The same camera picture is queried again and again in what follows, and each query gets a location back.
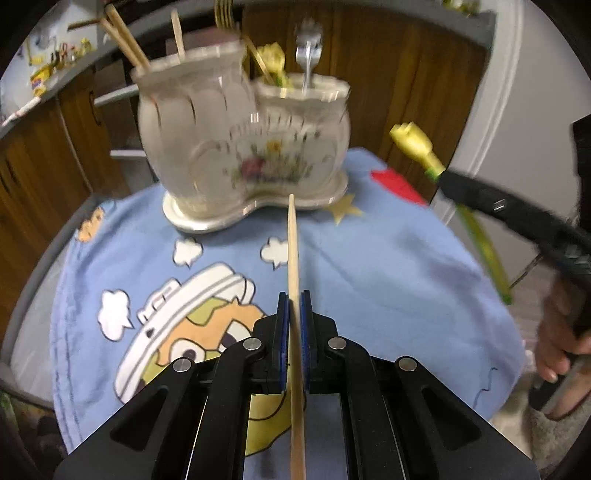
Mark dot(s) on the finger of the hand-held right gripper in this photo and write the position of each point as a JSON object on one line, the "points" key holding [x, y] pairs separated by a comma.
{"points": [[485, 196]]}

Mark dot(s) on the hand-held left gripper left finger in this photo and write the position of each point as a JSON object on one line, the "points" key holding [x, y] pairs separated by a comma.
{"points": [[284, 332]]}

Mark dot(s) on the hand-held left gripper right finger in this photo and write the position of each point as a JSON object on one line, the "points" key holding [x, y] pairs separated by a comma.
{"points": [[304, 332]]}

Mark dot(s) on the yellow green plastic utensil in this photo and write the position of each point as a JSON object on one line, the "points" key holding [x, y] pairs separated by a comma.
{"points": [[413, 143], [272, 57]]}

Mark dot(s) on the cream ceramic utensil holder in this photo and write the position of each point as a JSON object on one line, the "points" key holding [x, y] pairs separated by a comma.
{"points": [[184, 138]]}

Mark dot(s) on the person's right hand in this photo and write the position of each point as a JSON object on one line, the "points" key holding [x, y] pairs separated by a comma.
{"points": [[554, 337]]}

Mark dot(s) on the blue cartoon printed blanket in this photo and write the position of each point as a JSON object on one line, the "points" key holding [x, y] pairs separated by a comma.
{"points": [[369, 258]]}

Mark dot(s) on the brown wooden cabinet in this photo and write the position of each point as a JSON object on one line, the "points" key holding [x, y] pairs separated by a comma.
{"points": [[406, 69], [32, 184]]}

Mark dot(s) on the silver metal fork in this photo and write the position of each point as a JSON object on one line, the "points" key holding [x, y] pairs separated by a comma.
{"points": [[308, 55]]}

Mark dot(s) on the white fluffy rug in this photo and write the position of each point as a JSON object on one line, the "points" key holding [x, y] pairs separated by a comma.
{"points": [[521, 429]]}

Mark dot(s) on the black built-in oven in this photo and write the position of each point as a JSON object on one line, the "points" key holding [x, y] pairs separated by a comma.
{"points": [[120, 124]]}

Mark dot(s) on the gold metal fork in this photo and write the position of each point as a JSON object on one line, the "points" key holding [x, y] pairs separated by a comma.
{"points": [[225, 16]]}

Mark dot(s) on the grey kitchen countertop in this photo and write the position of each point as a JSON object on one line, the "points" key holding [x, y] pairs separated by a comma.
{"points": [[69, 77]]}

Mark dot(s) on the white rolled cloth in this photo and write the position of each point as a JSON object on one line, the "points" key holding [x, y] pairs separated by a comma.
{"points": [[21, 110]]}

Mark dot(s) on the yellow labelled packet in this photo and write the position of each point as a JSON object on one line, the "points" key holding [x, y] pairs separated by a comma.
{"points": [[40, 81]]}

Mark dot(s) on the white door frame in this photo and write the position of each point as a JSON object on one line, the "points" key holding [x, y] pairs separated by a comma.
{"points": [[508, 92]]}

